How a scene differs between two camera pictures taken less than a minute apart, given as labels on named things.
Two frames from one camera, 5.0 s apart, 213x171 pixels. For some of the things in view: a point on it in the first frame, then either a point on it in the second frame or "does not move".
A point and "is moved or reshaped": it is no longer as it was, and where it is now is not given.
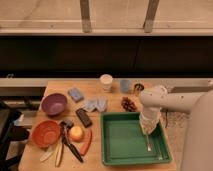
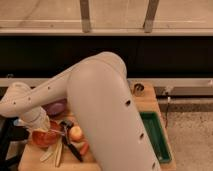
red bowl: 45,134 does not move
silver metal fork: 149,147 is moved or reshaped
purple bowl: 54,104 does not move
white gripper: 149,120 → 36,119
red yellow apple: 76,133 does not move
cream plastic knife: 59,154 does not move
